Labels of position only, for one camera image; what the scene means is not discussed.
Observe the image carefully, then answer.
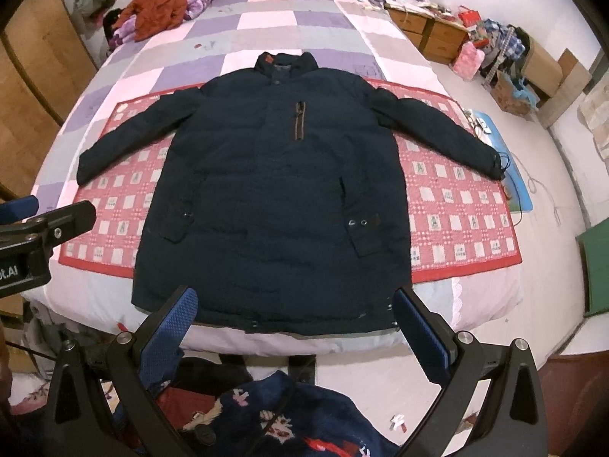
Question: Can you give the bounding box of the dark navy padded jacket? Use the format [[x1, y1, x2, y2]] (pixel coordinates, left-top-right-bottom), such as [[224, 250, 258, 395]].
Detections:
[[77, 53, 503, 335]]

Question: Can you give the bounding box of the blue plaid clothes pile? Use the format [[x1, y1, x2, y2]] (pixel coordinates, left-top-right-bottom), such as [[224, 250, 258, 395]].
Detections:
[[473, 19, 528, 69]]

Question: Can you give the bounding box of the purple pink checkered bedsheet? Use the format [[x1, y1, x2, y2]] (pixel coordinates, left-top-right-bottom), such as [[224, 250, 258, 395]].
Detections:
[[26, 0, 521, 333]]

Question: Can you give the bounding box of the wooden wardrobe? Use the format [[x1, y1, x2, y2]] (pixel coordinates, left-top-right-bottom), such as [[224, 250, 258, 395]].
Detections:
[[1, 0, 96, 197]]

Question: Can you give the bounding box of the navy floral garment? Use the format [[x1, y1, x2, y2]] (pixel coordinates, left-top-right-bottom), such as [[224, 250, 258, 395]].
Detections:
[[157, 357, 399, 456]]

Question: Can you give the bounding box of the green board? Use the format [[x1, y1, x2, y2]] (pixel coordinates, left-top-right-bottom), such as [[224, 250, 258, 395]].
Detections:
[[577, 219, 609, 317]]

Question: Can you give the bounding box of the red white patterned mat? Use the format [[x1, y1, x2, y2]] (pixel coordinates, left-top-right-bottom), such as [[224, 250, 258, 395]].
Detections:
[[57, 77, 523, 284]]

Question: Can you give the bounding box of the light blue pad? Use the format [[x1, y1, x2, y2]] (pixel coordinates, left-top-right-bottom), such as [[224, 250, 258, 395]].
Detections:
[[464, 109, 532, 214]]

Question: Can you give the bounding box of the rust orange garment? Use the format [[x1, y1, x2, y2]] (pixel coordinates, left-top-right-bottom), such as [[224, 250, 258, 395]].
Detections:
[[110, 0, 188, 45]]

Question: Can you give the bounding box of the cardboard box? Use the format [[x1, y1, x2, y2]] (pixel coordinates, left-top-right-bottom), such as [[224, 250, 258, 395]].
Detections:
[[521, 39, 593, 129]]

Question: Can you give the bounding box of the pink bag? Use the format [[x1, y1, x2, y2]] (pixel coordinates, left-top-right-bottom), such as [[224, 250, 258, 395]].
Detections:
[[451, 42, 485, 80]]

